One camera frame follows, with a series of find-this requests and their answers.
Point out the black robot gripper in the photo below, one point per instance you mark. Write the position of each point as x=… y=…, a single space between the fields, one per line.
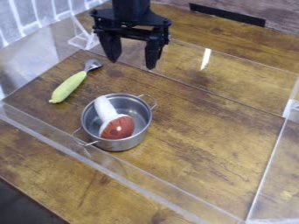
x=131 y=20

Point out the red and white plush mushroom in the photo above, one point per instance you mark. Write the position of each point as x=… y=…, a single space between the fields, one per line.
x=116 y=125

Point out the silver metal pot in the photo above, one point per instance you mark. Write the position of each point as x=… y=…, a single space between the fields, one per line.
x=129 y=105

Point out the black strip on table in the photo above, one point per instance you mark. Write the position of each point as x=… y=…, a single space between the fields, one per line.
x=246 y=19

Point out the clear acrylic triangle bracket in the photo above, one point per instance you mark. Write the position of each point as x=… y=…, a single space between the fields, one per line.
x=84 y=40

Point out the yellow handled metal tool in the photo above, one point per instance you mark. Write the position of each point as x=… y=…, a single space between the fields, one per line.
x=67 y=87

